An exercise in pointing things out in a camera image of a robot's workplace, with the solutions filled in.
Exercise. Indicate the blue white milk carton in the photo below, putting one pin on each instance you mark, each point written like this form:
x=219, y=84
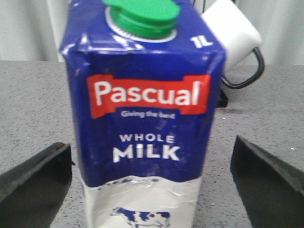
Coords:
x=144, y=79

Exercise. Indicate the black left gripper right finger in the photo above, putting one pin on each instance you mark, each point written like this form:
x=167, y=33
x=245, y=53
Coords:
x=272, y=191

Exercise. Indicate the white mug black handle right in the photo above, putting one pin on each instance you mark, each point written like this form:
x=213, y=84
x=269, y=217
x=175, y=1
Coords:
x=237, y=36

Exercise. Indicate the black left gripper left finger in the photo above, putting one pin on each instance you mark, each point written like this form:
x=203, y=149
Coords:
x=32, y=193

